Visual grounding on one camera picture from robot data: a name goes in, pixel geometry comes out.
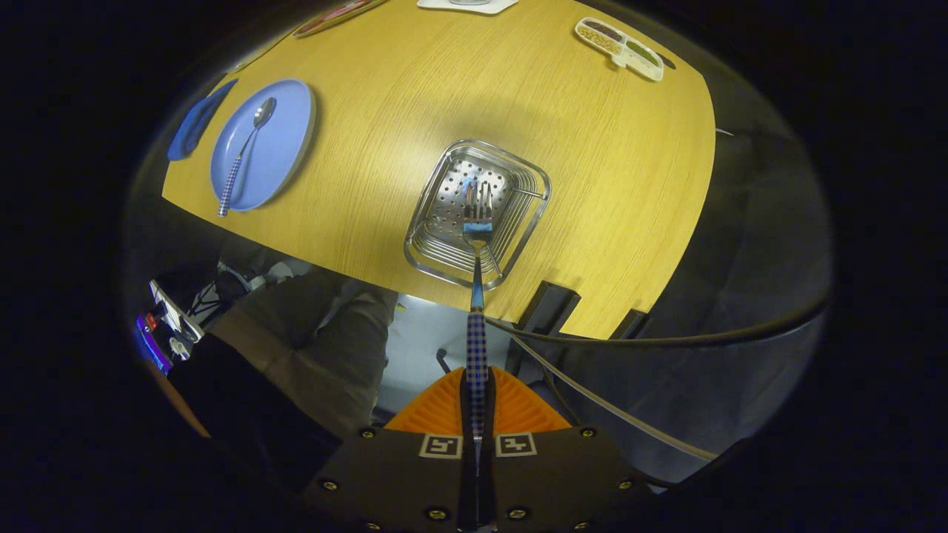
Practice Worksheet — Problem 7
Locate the oval food plate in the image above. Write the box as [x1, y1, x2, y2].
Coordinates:
[292, 0, 386, 39]

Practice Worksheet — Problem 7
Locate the blue folded cloth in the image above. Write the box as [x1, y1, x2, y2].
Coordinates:
[166, 78, 239, 162]

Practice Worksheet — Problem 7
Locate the black table bracket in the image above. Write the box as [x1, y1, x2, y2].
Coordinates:
[518, 281, 582, 356]
[609, 309, 649, 340]

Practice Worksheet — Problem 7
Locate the white square coaster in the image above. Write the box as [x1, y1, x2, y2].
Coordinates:
[416, 0, 519, 16]

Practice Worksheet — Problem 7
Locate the white divided snack tray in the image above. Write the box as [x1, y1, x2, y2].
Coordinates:
[575, 17, 665, 82]

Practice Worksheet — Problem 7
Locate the thin grey cable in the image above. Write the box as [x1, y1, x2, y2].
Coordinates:
[510, 335, 721, 461]

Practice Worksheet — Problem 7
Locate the metal wire basket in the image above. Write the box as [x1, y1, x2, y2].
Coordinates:
[404, 138, 553, 291]

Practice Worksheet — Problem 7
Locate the blue round plate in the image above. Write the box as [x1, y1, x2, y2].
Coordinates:
[210, 78, 318, 213]

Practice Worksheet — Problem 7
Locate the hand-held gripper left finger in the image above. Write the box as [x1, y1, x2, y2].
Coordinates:
[300, 368, 477, 533]

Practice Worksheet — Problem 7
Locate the fork with checked handle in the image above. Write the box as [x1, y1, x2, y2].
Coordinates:
[461, 178, 495, 460]

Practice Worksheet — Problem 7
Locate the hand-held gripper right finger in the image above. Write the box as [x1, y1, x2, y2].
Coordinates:
[478, 368, 652, 533]

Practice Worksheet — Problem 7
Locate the thick black cable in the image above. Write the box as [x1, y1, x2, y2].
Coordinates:
[485, 296, 829, 349]

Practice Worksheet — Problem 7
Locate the spoon with checked handle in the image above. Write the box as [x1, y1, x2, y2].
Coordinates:
[217, 97, 278, 218]

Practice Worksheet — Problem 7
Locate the person's khaki trouser leg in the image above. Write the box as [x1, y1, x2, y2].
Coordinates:
[207, 270, 401, 438]

